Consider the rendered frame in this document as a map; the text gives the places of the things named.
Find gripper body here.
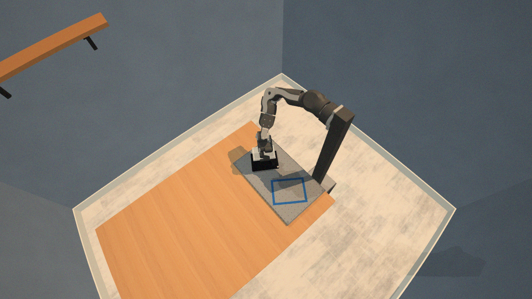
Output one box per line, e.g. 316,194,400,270
257,133,273,153

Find black rectangular frame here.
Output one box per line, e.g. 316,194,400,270
251,151,279,172

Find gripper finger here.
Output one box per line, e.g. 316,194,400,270
259,148,270,161

